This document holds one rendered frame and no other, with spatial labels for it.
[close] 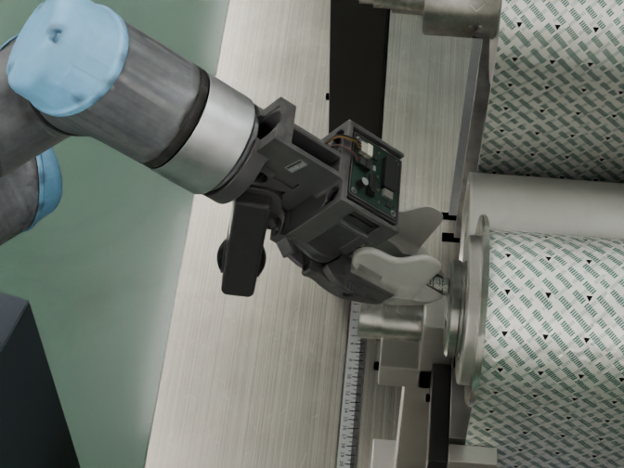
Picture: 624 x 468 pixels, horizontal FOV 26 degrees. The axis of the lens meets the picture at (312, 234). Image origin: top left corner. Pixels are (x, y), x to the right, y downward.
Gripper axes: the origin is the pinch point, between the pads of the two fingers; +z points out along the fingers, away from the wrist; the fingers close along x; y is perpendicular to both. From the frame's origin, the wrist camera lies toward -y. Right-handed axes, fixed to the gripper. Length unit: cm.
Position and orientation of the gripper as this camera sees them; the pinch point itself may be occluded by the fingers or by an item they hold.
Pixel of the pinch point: (421, 283)
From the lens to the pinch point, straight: 103.0
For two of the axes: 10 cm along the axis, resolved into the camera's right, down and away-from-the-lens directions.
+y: 6.4, -4.1, -6.5
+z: 7.6, 4.3, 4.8
